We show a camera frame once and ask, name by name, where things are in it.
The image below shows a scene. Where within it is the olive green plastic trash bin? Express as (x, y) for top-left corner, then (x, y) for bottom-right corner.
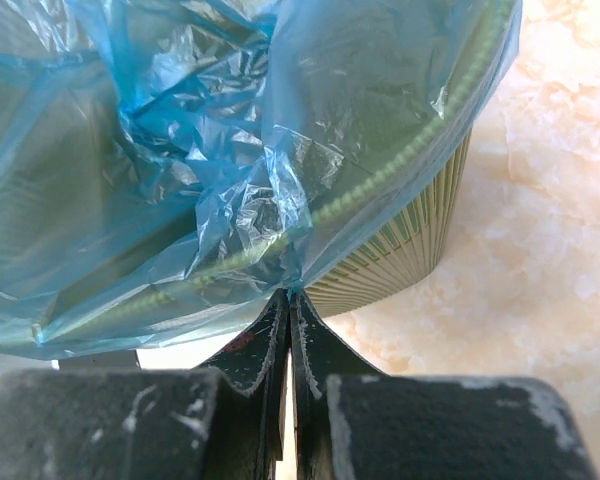
(0, 0), (524, 346)

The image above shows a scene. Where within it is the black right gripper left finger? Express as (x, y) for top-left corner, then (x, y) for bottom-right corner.
(0, 290), (289, 479)

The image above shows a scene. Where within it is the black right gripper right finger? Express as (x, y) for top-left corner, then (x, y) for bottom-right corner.
(289, 292), (597, 479)

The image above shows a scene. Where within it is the blue plastic trash bag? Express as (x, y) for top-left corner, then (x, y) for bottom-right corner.
(0, 0), (524, 361)

